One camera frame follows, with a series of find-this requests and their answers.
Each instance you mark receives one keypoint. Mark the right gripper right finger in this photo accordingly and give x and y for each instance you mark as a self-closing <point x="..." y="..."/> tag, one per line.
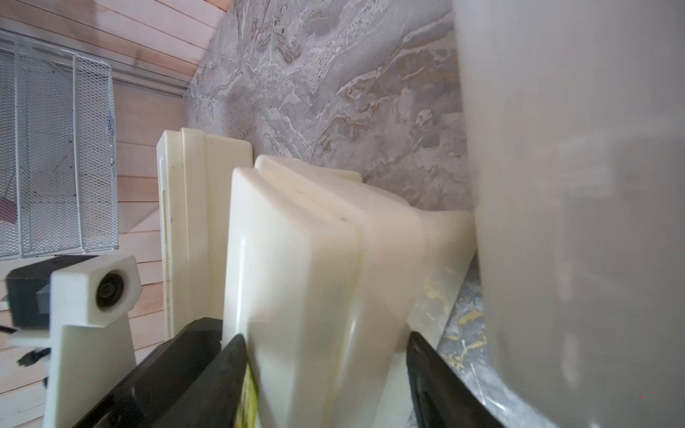
<point x="439" y="397"/>

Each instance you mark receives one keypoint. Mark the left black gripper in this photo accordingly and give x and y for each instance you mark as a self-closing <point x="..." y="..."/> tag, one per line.
<point x="158" y="382"/>

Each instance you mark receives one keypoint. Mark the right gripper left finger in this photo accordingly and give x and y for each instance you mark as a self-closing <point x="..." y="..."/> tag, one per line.
<point x="213" y="399"/>

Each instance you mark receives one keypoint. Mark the thick plastic wrap roll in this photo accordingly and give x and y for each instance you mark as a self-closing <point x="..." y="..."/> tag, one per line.
<point x="575" y="133"/>

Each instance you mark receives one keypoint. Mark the cream dispenser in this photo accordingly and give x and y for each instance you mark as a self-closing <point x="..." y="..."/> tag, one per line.
<point x="326" y="278"/>
<point x="195" y="172"/>

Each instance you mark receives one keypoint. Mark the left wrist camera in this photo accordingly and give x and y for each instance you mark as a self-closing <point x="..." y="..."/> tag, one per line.
<point x="72" y="311"/>

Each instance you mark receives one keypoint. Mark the white wire shelf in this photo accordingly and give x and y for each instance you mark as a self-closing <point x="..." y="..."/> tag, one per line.
<point x="59" y="189"/>

